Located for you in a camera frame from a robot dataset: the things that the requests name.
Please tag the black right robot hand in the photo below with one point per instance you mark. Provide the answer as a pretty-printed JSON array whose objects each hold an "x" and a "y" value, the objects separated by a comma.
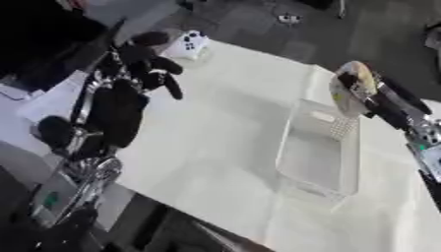
[{"x": 390, "y": 110}]

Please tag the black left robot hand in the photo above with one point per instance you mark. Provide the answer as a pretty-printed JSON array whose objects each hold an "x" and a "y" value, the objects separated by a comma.
[{"x": 118, "y": 111}]

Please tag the round pale disc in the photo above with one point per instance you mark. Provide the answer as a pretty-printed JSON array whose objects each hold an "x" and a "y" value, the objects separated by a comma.
[{"x": 360, "y": 77}]

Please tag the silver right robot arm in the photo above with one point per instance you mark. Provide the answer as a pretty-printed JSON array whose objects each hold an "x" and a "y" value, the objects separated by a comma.
[{"x": 428, "y": 147}]

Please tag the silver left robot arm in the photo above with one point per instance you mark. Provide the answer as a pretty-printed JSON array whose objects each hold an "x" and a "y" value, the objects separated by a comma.
[{"x": 86, "y": 183}]

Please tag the white open box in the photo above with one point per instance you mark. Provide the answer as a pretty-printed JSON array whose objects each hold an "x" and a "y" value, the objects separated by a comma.
[{"x": 316, "y": 157}]

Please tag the white perforated object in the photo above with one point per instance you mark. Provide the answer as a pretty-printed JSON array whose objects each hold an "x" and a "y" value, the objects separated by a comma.
[{"x": 343, "y": 128}]

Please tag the white game controller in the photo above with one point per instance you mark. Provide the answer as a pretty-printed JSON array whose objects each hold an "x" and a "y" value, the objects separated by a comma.
[{"x": 188, "y": 44}]

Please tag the small white floor device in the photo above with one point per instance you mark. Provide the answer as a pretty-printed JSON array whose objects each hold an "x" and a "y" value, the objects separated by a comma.
[{"x": 289, "y": 18}]

